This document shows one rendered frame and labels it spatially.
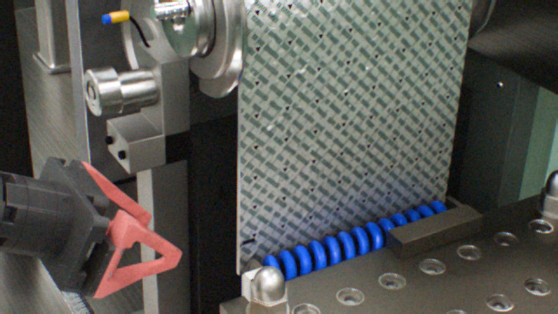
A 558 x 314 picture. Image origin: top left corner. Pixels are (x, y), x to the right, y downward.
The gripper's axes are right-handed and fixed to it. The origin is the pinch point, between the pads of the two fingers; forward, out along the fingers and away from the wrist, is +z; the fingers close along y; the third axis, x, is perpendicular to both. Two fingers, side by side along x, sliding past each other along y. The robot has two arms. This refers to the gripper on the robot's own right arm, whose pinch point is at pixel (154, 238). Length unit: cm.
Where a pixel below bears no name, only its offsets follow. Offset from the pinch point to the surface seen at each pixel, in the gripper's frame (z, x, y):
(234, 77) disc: 0.4, 14.9, -0.1
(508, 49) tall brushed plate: 32.1, 25.7, -3.6
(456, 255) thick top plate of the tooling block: 25.6, 7.5, 8.0
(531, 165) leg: 59, 13, -13
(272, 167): 7.9, 8.6, 0.0
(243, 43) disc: -1.1, 17.9, 0.9
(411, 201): 25.9, 8.8, 0.0
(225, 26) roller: -1.9, 18.3, -1.0
